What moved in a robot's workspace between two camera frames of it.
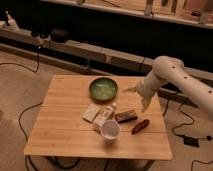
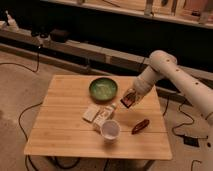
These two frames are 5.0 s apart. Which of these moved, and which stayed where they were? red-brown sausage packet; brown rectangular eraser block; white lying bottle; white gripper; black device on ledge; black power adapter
Moved: brown rectangular eraser block; white gripper
Stayed: white lying bottle; red-brown sausage packet; black power adapter; black device on ledge
